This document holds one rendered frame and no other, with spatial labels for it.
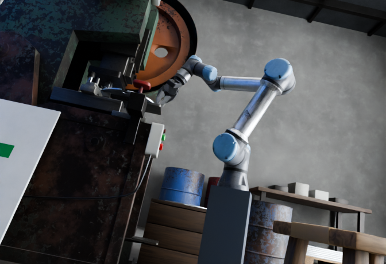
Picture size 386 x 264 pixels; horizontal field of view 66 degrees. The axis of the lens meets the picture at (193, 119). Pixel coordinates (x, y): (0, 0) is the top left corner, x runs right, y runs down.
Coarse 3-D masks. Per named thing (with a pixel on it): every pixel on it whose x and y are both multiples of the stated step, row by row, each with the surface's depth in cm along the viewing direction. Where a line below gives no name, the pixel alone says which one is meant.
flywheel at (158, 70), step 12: (168, 12) 208; (168, 24) 209; (180, 24) 206; (156, 36) 205; (168, 36) 206; (180, 36) 203; (156, 48) 205; (168, 48) 204; (180, 48) 200; (156, 60) 200; (168, 60) 201; (180, 60) 198; (144, 72) 197; (156, 72) 198; (168, 72) 194; (132, 84) 190; (156, 84) 191
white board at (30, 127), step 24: (0, 120) 114; (24, 120) 115; (48, 120) 116; (0, 144) 109; (24, 144) 110; (0, 168) 105; (24, 168) 106; (0, 192) 101; (0, 216) 98; (0, 240) 94
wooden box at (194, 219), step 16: (160, 208) 166; (176, 208) 165; (192, 208) 165; (160, 224) 197; (176, 224) 163; (192, 224) 162; (160, 240) 160; (176, 240) 160; (192, 240) 160; (144, 256) 158; (160, 256) 158; (176, 256) 158; (192, 256) 157
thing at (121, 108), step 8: (56, 88) 127; (64, 88) 127; (56, 96) 126; (64, 96) 126; (72, 96) 126; (80, 96) 127; (88, 96) 127; (96, 96) 127; (72, 104) 127; (80, 104) 126; (88, 104) 126; (96, 104) 126; (104, 104) 127; (112, 104) 127; (120, 104) 127
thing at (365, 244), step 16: (288, 224) 68; (304, 224) 63; (288, 240) 71; (304, 240) 69; (320, 240) 58; (336, 240) 55; (352, 240) 52; (368, 240) 52; (384, 240) 54; (288, 256) 69; (304, 256) 68; (352, 256) 54; (368, 256) 55
